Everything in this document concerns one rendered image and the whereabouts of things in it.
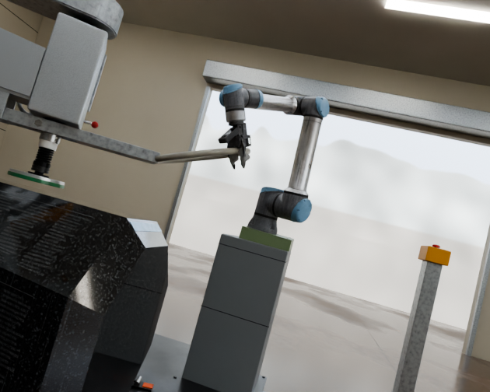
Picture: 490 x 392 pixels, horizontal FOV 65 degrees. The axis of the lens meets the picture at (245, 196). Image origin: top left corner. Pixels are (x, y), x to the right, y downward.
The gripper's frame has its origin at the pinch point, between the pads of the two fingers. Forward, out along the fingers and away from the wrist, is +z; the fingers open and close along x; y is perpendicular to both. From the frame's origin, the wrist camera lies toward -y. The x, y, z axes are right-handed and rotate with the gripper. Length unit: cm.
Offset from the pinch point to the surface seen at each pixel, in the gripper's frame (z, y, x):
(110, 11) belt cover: -71, -34, 33
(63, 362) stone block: 50, -89, -3
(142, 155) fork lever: -9.0, -27.5, 32.1
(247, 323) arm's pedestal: 87, 22, 22
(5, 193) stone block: 1, -82, 40
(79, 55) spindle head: -52, -48, 38
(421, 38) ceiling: -147, 439, 18
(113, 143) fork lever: -15, -38, 38
